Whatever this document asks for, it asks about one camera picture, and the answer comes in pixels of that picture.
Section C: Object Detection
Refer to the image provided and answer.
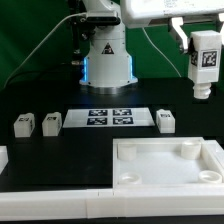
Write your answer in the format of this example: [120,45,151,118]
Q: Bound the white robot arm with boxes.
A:
[80,0,224,99]

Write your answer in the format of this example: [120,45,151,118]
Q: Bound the white front fence bar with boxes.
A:
[0,184,224,221]

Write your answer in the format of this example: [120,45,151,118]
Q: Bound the white marker sheet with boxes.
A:
[63,108,154,128]

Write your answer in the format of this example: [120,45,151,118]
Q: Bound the white camera cable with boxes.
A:
[3,12,88,90]

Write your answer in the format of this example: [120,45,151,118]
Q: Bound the grey base camera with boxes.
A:
[86,10,120,26]

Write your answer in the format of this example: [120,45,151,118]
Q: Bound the white left fence bar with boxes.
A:
[0,146,8,174]

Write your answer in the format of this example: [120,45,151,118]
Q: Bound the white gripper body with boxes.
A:
[120,0,224,28]

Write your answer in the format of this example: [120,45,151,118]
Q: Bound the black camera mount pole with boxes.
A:
[66,0,86,66]

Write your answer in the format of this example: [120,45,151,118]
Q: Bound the white square tabletop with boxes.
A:
[113,137,224,189]

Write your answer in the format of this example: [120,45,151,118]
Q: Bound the white fence bar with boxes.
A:
[0,184,224,221]
[0,146,8,174]

